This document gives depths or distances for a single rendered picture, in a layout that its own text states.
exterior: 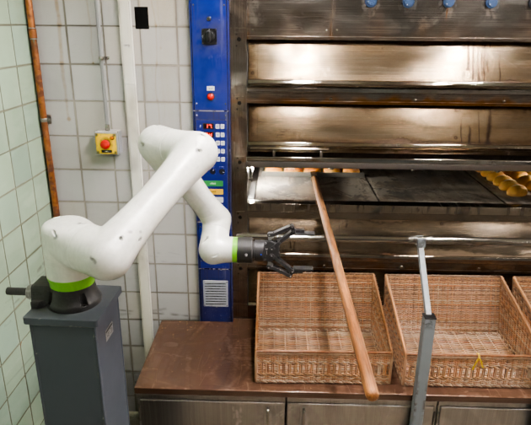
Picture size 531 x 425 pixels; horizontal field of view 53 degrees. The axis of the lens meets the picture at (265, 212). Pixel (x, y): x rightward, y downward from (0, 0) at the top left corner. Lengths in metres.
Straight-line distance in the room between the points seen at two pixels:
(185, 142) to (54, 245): 0.45
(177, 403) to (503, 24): 2.03
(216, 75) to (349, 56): 0.56
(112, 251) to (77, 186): 1.23
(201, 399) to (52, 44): 1.59
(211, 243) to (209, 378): 0.66
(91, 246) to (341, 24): 1.43
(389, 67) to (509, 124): 0.58
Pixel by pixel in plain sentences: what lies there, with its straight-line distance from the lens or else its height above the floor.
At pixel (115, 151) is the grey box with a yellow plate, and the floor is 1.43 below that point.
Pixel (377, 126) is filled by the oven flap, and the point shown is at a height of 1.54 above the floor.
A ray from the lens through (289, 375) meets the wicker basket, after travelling 2.29.
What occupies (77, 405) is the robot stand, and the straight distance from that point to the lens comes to 1.71.
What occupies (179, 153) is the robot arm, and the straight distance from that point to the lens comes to 1.52.
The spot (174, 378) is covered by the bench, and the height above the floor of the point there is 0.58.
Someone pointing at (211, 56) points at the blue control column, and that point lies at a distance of 2.29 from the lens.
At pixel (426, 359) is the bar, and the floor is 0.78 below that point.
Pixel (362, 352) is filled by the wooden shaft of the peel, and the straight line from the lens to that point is 1.35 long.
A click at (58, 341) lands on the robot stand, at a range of 1.60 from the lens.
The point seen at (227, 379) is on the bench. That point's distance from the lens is 2.29.
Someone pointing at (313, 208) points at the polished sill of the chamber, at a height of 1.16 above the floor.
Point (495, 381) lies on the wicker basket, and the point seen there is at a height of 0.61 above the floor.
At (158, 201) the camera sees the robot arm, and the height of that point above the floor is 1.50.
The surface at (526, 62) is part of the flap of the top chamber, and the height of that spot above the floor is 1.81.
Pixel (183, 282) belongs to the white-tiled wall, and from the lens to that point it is 2.62.
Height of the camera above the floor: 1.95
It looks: 19 degrees down
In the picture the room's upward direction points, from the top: 1 degrees clockwise
